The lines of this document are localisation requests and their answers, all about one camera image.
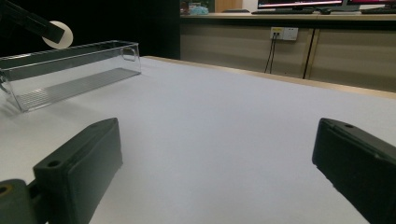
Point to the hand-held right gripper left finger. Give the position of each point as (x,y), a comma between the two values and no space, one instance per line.
(81,168)

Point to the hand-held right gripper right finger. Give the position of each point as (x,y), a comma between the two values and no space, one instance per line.
(361,168)

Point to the white egg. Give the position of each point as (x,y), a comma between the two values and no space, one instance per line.
(68,35)

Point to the clear plastic storage container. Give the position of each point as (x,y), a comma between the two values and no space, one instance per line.
(77,81)

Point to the black curtain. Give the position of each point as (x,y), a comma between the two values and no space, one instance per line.
(109,21)

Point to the beige wooden counter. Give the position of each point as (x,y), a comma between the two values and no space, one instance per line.
(342,56)

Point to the white table sheet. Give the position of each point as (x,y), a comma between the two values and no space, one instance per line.
(218,124)

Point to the black keyboard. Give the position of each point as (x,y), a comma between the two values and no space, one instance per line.
(281,12)
(378,11)

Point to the black computer mouse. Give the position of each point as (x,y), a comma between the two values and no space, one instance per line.
(325,11)

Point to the light blue bundle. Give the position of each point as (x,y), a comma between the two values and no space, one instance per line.
(198,10)

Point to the computer monitor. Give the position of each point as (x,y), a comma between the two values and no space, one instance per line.
(373,2)
(299,3)

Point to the white wall socket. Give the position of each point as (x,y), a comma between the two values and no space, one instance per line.
(284,33)

